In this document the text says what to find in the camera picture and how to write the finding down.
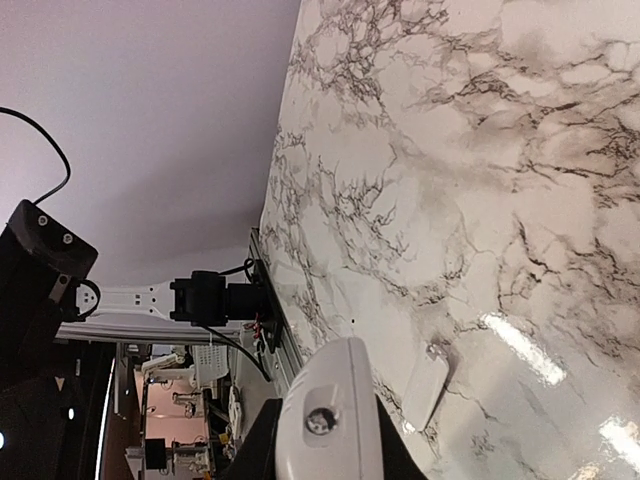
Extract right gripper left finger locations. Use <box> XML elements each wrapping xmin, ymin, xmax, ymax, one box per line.
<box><xmin>229</xmin><ymin>398</ymin><xmax>283</xmax><ymax>480</ymax></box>

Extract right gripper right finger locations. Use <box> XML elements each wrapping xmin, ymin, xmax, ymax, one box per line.
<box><xmin>376</xmin><ymin>399</ymin><xmax>427</xmax><ymax>480</ymax></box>

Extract white remote control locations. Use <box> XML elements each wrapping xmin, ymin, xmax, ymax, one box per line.
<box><xmin>275</xmin><ymin>337</ymin><xmax>384</xmax><ymax>480</ymax></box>

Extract white battery cover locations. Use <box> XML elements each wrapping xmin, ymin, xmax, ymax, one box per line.
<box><xmin>401</xmin><ymin>344</ymin><xmax>450</xmax><ymax>432</ymax></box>

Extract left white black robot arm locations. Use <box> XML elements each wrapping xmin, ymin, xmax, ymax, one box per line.
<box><xmin>1</xmin><ymin>200</ymin><xmax>266</xmax><ymax>388</ymax></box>

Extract front aluminium rail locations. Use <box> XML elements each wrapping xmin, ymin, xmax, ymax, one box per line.
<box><xmin>56</xmin><ymin>228</ymin><xmax>290</xmax><ymax>359</ymax></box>

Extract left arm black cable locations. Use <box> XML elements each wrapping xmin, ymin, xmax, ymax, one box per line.
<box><xmin>0</xmin><ymin>106</ymin><xmax>72</xmax><ymax>206</ymax></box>

